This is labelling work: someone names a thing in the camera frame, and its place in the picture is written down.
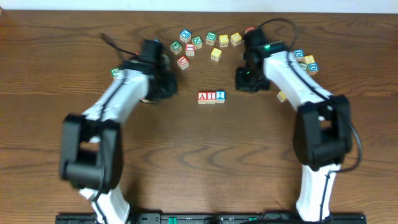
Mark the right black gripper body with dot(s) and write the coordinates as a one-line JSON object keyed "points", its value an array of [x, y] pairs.
{"points": [[249, 82]]}

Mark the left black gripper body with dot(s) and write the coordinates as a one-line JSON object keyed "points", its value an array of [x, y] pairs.
{"points": [[168, 86]]}

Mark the blue 2 block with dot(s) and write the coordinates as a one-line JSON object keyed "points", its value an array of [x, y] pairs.
{"points": [[220, 96]]}

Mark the red A block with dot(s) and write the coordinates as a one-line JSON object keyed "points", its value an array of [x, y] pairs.
{"points": [[202, 97]]}

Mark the red I block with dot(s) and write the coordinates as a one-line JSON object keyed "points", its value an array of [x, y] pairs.
{"points": [[211, 97]]}

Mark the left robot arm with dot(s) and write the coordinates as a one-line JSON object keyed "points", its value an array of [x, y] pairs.
{"points": [[91, 149]]}

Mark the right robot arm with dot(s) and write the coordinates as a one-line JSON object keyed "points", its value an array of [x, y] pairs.
{"points": [[322, 135]]}

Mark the red Y block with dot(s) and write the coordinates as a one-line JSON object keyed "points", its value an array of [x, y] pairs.
{"points": [[145, 100]]}

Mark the red C block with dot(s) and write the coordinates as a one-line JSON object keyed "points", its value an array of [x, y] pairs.
{"points": [[183, 62]]}

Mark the yellow block lone right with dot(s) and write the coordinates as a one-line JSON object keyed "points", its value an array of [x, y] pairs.
{"points": [[281, 96]]}

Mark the green F block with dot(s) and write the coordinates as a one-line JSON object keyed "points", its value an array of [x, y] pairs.
{"points": [[176, 47]]}

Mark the yellow block top right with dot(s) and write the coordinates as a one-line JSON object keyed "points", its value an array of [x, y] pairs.
{"points": [[235, 39]]}

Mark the yellow block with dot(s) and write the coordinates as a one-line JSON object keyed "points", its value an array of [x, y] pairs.
{"points": [[216, 54], [235, 39], [308, 59], [224, 40]]}

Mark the yellow block centre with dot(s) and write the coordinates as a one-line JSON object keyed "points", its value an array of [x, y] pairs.
{"points": [[216, 54]]}

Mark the red H block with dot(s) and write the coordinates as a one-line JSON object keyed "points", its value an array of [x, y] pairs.
{"points": [[190, 50]]}

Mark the yellow block top middle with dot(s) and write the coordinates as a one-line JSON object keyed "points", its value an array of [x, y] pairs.
{"points": [[224, 40]]}

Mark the red K block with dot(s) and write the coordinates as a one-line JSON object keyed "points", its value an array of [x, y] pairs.
{"points": [[249, 29]]}

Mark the blue X block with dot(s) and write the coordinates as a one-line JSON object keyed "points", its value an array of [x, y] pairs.
{"points": [[185, 36]]}

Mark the green J block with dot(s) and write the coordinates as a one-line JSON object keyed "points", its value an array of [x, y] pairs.
{"points": [[115, 73]]}

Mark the green N block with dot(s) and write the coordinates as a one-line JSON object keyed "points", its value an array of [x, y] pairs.
{"points": [[198, 43]]}

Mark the green 7 block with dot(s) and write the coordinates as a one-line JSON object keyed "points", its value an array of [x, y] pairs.
{"points": [[303, 66]]}

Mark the blue D block upper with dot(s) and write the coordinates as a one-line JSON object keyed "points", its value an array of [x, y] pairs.
{"points": [[299, 55]]}

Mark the blue d block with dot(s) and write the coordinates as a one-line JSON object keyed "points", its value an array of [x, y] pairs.
{"points": [[312, 68], [299, 55]]}

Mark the green B block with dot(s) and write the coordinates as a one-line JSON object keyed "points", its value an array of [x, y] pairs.
{"points": [[211, 38]]}

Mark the yellow block far right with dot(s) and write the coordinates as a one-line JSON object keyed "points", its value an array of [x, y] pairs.
{"points": [[308, 59]]}

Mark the blue D block lower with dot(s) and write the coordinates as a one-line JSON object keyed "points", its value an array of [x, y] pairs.
{"points": [[312, 68]]}

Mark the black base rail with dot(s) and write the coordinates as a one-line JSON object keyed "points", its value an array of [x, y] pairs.
{"points": [[156, 218]]}

